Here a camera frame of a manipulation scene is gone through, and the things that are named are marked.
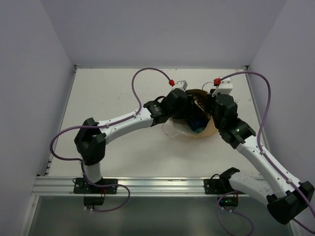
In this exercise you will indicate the dark brown snack packet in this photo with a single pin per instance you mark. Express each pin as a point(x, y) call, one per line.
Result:
point(201, 100)

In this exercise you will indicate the aluminium mounting rail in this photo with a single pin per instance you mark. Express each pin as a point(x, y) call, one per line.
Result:
point(138, 186)

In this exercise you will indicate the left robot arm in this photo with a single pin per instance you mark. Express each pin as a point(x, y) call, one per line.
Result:
point(92, 138)

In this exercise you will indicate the left black controller box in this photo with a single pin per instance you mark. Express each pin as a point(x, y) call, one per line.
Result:
point(92, 202)

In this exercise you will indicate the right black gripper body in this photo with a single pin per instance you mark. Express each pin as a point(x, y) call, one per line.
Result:
point(215, 118)

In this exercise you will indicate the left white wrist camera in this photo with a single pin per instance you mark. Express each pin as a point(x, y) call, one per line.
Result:
point(182, 85)

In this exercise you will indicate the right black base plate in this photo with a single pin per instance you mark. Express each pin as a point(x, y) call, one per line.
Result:
point(219, 184)

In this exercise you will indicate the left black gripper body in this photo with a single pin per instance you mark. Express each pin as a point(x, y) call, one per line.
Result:
point(188, 103)

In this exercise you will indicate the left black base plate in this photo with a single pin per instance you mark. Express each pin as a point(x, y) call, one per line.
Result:
point(81, 186)

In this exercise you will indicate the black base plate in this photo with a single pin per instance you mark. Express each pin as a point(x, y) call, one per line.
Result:
point(81, 186)
point(219, 184)

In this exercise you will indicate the right black controller box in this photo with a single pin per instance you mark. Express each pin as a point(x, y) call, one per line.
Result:
point(230, 202)

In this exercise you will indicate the blue chip snack bag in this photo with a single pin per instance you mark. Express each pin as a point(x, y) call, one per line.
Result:
point(197, 125)

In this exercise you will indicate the brown paper bag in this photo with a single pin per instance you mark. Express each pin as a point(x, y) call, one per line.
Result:
point(181, 127)

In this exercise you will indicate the black controller box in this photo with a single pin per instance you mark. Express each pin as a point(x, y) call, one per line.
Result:
point(92, 202)
point(230, 202)

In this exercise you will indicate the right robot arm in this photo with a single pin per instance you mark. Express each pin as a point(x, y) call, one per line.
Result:
point(284, 194)

